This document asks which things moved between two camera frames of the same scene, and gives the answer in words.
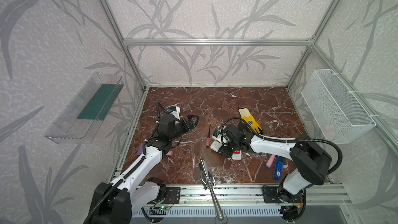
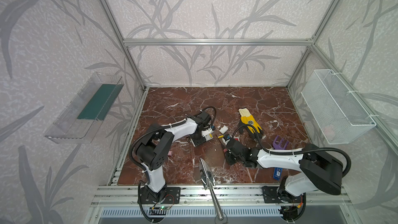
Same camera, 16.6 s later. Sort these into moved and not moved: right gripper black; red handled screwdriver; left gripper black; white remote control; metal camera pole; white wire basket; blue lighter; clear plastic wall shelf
Moved: left gripper black; red handled screwdriver; white remote control; right gripper black
Not moved: white wire basket; clear plastic wall shelf; blue lighter; metal camera pole
